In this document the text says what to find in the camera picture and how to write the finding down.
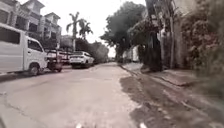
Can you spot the large dark tree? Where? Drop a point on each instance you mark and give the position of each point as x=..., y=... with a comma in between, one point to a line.
x=125, y=26

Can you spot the raised concrete pavement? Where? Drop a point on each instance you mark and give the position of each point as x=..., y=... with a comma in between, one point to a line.
x=173, y=76

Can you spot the row of trees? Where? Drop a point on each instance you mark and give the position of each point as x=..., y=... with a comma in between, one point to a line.
x=95, y=50

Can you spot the robot's own part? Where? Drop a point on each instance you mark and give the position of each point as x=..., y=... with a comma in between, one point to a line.
x=78, y=126
x=142, y=125

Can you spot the white van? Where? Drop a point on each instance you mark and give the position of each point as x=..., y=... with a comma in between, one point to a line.
x=18, y=53

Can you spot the overgrown wall with bushes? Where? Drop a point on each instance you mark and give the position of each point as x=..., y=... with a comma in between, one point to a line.
x=196, y=36

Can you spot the small dark vehicle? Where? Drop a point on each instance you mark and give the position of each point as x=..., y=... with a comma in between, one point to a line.
x=54, y=61

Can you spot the grey concrete road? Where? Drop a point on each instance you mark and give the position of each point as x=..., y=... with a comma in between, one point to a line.
x=80, y=93

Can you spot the multi-storey building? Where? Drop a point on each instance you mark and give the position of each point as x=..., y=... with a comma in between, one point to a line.
x=30, y=23

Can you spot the pale wall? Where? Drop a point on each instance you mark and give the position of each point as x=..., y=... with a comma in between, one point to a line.
x=131, y=55

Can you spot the white car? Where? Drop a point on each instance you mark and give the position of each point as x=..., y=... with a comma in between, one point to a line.
x=80, y=59

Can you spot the palm tree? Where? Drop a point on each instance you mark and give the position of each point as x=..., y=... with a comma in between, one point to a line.
x=85, y=30
x=74, y=30

